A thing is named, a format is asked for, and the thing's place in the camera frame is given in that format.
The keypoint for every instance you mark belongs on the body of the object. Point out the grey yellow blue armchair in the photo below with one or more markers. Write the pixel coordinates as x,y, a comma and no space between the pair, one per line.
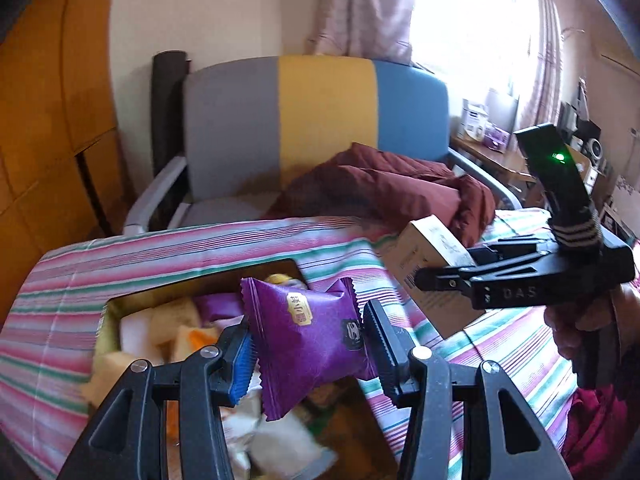
230,125

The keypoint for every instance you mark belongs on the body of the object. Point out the small cardboard box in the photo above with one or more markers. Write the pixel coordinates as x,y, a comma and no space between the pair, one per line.
400,260

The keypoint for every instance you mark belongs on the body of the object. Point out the patterned curtain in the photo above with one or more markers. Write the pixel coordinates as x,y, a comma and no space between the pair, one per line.
547,60
360,10

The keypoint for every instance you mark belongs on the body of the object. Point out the purple box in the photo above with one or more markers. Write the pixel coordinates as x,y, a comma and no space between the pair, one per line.
499,139

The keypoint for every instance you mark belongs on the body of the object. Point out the gold tin box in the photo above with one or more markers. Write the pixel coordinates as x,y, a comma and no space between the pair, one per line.
350,445

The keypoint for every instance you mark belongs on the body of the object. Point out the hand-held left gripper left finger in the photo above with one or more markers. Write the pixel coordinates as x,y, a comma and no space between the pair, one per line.
242,370

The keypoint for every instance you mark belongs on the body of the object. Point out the white rounded block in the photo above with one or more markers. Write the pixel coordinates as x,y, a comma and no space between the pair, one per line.
137,335

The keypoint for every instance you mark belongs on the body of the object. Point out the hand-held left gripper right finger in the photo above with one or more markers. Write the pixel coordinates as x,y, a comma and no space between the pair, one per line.
382,350

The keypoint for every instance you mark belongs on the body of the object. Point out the striped tablecloth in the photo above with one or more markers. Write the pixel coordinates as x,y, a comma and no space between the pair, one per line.
75,285

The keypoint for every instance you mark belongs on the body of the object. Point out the maroon jacket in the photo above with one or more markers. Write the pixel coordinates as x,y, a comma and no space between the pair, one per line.
390,185

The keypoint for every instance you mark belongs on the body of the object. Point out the brown wooden desk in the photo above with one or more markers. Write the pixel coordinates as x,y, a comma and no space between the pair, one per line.
495,160

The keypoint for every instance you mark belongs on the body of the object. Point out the white snack packet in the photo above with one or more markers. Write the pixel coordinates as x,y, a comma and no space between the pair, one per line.
285,445

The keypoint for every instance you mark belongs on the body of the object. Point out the purple snack packet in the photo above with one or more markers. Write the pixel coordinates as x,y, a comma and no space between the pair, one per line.
220,305
310,340

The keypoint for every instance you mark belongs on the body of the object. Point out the red clothing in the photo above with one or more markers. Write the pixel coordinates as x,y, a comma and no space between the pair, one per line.
605,435

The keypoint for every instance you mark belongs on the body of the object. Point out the wooden wardrobe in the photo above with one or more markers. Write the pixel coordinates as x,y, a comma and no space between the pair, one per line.
40,110

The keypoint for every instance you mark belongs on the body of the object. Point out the person's right hand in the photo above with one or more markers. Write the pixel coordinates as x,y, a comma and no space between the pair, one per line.
560,330

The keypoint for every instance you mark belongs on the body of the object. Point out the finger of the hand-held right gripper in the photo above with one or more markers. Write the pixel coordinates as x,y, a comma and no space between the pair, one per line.
515,249
445,277

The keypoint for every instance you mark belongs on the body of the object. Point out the black rolled mat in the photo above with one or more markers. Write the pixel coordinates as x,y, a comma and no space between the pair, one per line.
167,100

